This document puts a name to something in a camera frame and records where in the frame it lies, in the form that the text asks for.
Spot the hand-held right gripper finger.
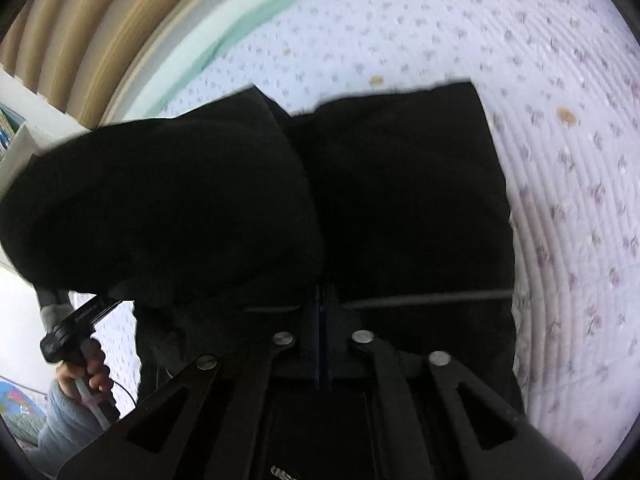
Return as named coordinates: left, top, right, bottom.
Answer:
left=57, top=284, right=322, bottom=480
left=322, top=284, right=585, bottom=480

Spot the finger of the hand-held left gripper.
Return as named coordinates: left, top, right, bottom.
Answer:
left=34, top=280, right=73, bottom=332

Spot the black hooded jacket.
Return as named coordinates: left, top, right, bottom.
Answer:
left=0, top=79, right=526, bottom=480

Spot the person's left forearm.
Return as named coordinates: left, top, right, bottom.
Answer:
left=37, top=385, right=108, bottom=466

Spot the person's left hand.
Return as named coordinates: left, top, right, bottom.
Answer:
left=55, top=345, right=116, bottom=402

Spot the blue printed sheet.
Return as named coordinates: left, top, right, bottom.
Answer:
left=0, top=380, right=51, bottom=442

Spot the white bookshelf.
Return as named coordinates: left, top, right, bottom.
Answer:
left=0, top=70, right=93, bottom=261

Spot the row of books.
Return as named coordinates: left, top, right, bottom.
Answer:
left=0, top=102, right=28, bottom=161

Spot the striped wooden headboard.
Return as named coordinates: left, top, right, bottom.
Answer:
left=0, top=0, right=261, bottom=128

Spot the bed with floral sheet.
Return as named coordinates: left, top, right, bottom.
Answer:
left=70, top=0, right=640, bottom=480

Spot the teal bed sheet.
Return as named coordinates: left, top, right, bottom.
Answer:
left=132, top=0, right=361, bottom=116

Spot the thin black cable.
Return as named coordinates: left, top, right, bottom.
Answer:
left=112, top=381, right=139, bottom=411

